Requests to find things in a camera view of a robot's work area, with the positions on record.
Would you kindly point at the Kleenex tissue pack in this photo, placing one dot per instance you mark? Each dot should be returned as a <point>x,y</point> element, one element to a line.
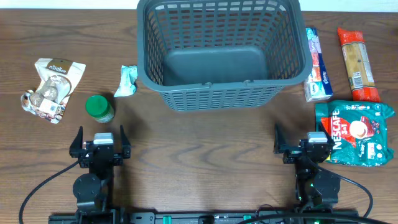
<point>317,86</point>

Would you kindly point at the green Nescafe coffee bag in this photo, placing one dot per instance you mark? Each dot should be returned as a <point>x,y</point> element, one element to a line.
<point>359,132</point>

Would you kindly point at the light teal small packet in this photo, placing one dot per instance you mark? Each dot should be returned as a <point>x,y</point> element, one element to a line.
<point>127,86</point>

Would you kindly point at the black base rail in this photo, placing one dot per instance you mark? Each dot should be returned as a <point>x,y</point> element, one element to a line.
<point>161,218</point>

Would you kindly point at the beige mushroom snack bag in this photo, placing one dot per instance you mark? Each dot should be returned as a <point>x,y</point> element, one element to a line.
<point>58,80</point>

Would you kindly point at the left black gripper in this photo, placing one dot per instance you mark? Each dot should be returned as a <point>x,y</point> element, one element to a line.
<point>100,153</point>

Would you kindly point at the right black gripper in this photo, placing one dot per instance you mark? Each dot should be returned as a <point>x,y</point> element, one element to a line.
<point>306,152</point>

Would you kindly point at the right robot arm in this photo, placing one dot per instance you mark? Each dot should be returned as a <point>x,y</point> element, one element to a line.
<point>314,189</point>

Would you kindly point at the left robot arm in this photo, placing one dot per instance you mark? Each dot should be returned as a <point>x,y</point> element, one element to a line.
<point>93,190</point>

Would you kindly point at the green lidded jar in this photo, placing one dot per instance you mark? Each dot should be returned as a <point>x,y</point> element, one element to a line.
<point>99,108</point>

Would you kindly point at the grey plastic basket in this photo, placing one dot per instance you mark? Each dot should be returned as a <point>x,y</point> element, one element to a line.
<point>218,54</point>

